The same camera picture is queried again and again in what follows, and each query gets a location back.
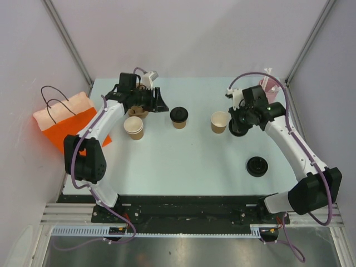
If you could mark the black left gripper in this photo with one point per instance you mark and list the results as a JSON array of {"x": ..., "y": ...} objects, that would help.
[{"x": 156, "y": 104}]

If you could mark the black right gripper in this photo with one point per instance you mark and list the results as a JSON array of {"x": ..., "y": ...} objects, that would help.
[{"x": 236, "y": 125}]

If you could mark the brown paper cup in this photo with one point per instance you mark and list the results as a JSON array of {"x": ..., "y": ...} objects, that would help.
[
  {"x": 219, "y": 121},
  {"x": 179, "y": 124}
]

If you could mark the black cup lid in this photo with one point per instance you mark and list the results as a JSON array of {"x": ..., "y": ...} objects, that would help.
[
  {"x": 179, "y": 114},
  {"x": 234, "y": 130}
]

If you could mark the stack of brown paper cups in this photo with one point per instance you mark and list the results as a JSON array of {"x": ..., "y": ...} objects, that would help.
[{"x": 134, "y": 127}]

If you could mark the stack of black lids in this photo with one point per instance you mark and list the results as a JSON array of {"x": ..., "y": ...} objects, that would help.
[{"x": 257, "y": 166}]

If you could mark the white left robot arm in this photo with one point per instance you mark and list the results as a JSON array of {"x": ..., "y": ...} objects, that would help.
[{"x": 84, "y": 158}]

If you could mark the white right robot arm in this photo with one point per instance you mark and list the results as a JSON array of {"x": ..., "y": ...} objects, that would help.
[{"x": 317, "y": 184}]

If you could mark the brown pulp cup carrier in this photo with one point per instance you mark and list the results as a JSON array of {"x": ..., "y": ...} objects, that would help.
[{"x": 137, "y": 111}]

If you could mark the pink cylindrical holder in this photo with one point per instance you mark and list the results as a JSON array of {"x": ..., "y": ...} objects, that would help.
[{"x": 271, "y": 90}]

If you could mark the white stirrer stick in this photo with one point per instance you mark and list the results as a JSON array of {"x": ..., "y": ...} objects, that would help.
[{"x": 268, "y": 76}]

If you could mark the orange paper bag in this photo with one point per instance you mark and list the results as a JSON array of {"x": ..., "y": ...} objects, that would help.
[{"x": 62, "y": 118}]

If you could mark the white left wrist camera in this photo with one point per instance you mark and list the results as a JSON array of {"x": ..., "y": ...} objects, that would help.
[{"x": 148, "y": 79}]

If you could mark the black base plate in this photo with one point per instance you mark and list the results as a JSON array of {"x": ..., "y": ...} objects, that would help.
[{"x": 249, "y": 209}]

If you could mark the white cable duct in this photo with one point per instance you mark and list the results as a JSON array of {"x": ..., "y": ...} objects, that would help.
[{"x": 248, "y": 232}]

